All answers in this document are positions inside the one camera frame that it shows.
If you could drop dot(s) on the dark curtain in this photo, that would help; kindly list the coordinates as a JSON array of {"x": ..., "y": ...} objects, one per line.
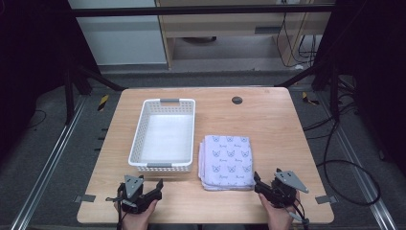
[
  {"x": 373, "y": 64},
  {"x": 28, "y": 64}
]

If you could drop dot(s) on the metal floor rail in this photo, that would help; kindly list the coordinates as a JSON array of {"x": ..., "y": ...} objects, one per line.
[
  {"x": 360, "y": 172},
  {"x": 48, "y": 166}
]

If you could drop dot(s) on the person's left hand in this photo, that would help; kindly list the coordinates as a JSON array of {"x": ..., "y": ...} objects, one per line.
[{"x": 137, "y": 219}]

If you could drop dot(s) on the folded lilac printed towel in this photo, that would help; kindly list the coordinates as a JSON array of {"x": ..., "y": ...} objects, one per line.
[{"x": 227, "y": 163}]

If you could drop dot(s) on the yellow black striped tape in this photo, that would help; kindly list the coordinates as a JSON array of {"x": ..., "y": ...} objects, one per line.
[
  {"x": 103, "y": 102},
  {"x": 309, "y": 99}
]

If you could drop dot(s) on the black metal stand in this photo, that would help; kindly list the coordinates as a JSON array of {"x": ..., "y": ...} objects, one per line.
[
  {"x": 69, "y": 96},
  {"x": 333, "y": 92}
]

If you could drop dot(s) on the white cabinet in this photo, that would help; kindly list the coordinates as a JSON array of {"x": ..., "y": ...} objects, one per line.
[{"x": 121, "y": 41}]

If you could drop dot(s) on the black horizontal bar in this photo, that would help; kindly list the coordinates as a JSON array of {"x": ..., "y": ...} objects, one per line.
[{"x": 191, "y": 11}]

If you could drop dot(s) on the light wooden desk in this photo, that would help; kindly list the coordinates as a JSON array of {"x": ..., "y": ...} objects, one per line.
[{"x": 230, "y": 24}]

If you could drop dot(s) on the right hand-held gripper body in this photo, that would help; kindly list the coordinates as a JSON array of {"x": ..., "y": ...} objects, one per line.
[{"x": 285, "y": 188}]

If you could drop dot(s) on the grey tape strip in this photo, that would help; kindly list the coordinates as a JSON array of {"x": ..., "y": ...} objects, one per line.
[
  {"x": 85, "y": 198},
  {"x": 325, "y": 199}
]

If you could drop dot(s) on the grey table grommet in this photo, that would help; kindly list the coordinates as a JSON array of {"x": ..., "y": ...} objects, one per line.
[{"x": 237, "y": 100}]

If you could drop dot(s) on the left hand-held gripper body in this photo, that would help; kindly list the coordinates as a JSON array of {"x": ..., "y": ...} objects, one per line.
[{"x": 134, "y": 195}]

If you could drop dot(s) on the white perforated plastic basket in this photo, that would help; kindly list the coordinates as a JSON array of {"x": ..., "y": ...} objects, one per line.
[{"x": 164, "y": 137}]

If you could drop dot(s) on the person's right hand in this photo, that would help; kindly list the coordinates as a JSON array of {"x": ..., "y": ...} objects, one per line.
[{"x": 279, "y": 217}]

